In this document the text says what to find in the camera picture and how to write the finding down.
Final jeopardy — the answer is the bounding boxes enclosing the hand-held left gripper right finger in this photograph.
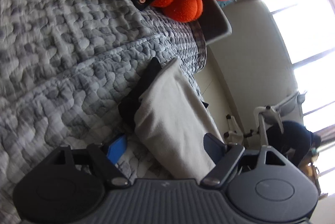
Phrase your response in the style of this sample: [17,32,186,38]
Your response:
[200,133,286,187]

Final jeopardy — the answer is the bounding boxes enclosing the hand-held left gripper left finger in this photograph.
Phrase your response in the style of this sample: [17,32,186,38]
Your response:
[54,134,130,188]

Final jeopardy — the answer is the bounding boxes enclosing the cream and black sweatshirt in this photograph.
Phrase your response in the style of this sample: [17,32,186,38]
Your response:
[118,57,225,180]

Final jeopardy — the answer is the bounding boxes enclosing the white office chair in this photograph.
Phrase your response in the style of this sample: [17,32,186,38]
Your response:
[225,90,307,147]

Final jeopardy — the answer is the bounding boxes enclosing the grey checked quilt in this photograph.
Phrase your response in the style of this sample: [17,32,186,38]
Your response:
[0,0,207,224]

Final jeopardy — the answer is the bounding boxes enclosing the window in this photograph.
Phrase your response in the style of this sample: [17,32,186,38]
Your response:
[262,0,335,141]

